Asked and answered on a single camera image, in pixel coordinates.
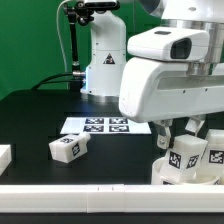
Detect white marker sheet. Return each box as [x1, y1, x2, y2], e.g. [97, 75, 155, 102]
[60, 117, 151, 134]

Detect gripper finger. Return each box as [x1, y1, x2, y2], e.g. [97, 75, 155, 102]
[154, 119, 173, 149]
[185, 115, 206, 136]

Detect camera on mount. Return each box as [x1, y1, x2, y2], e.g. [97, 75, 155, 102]
[84, 0, 120, 10]

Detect black cables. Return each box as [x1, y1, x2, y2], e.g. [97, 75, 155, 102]
[31, 72, 86, 91]

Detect white cable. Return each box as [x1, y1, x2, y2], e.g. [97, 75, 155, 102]
[55, 0, 73, 74]

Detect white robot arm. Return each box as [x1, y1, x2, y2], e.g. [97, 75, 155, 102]
[81, 0, 224, 130]

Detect white left barrier block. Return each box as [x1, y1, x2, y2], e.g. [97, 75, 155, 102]
[0, 145, 12, 176]

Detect white front barrier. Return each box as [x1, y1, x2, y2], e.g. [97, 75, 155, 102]
[0, 185, 224, 213]

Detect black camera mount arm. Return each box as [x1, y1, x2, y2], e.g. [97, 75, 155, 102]
[63, 0, 93, 73]

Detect white round stool seat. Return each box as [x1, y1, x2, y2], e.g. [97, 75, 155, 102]
[151, 157, 220, 185]

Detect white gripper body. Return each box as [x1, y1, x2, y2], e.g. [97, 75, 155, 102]
[119, 27, 224, 122]

